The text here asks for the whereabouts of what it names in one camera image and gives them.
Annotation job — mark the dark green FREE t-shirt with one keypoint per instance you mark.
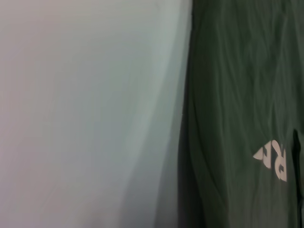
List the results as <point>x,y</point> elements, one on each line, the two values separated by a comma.
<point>237,95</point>

